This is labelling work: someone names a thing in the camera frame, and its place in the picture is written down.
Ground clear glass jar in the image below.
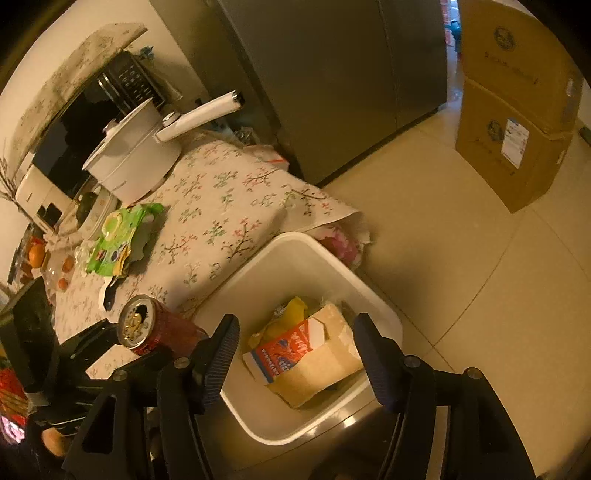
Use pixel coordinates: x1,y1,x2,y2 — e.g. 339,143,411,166
44,249,77,294

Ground cardboard box with white label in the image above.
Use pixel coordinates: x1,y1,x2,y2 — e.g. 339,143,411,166
455,76,575,214

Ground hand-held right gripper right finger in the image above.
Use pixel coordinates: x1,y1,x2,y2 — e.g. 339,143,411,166
353,313,539,480

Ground white air fryer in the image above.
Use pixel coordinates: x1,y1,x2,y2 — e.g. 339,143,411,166
14,164,77,232

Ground person's left hand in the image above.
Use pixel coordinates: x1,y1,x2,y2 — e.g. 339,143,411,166
41,427,70,457

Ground black microwave oven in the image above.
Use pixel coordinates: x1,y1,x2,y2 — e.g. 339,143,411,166
32,51,167,201

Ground white plastic bin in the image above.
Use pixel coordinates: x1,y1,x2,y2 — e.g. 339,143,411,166
191,232,403,446

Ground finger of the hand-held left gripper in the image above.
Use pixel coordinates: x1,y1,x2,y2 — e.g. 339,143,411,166
62,322,134,377

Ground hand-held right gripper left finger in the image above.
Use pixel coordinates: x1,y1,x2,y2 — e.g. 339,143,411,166
62,314,241,480

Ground green snack packet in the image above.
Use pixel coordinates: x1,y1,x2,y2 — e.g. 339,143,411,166
85,203,166,278

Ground pink floral cloth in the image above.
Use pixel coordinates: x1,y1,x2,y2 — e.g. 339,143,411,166
318,226,370,268

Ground red and blue carton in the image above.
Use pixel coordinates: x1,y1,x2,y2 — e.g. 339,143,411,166
242,302,365,409

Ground grey refrigerator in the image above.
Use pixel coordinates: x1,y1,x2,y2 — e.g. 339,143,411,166
150,0,448,188

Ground red drink can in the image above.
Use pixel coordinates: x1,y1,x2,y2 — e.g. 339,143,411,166
117,294,208,357

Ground yellow wrapper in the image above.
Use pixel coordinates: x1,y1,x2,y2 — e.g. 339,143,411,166
249,296,308,347

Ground white electric cooking pot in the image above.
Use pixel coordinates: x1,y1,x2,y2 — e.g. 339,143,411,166
82,91,244,208

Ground red patterned cloth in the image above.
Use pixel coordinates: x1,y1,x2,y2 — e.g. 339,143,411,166
0,369,28,444

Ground floral cloth cover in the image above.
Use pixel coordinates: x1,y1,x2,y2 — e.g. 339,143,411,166
9,23,148,171

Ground green squash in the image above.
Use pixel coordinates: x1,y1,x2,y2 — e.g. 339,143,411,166
76,194,98,222

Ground dry twigs in vase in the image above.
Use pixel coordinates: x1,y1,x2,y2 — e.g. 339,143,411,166
0,157,19,204

